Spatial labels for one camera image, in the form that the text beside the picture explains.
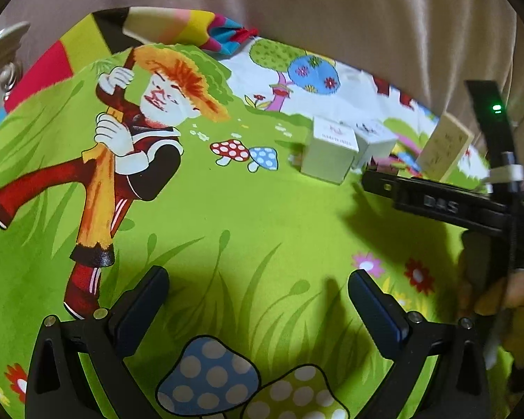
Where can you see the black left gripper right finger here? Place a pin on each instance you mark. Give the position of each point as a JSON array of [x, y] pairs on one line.
[[458, 385]]

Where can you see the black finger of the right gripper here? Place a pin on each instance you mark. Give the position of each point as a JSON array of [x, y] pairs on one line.
[[435, 201]]

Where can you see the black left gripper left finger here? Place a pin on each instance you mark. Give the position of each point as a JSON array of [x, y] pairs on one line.
[[57, 386]]

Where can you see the person's right hand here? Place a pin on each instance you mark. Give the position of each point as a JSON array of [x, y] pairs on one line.
[[507, 294]]

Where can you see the tall beige box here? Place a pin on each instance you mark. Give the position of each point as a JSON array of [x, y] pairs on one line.
[[447, 144]]

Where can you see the pink binder clip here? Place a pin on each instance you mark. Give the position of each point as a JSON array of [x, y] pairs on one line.
[[390, 165]]

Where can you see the long white box black logo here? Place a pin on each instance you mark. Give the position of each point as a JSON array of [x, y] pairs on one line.
[[375, 141]]

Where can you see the white box with red logo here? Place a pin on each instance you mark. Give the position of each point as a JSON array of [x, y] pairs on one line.
[[329, 151]]

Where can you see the beige curtain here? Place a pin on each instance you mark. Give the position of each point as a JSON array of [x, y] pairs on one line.
[[427, 48]]

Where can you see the colourful cartoon tablecloth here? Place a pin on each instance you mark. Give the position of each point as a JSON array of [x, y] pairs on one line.
[[174, 138]]

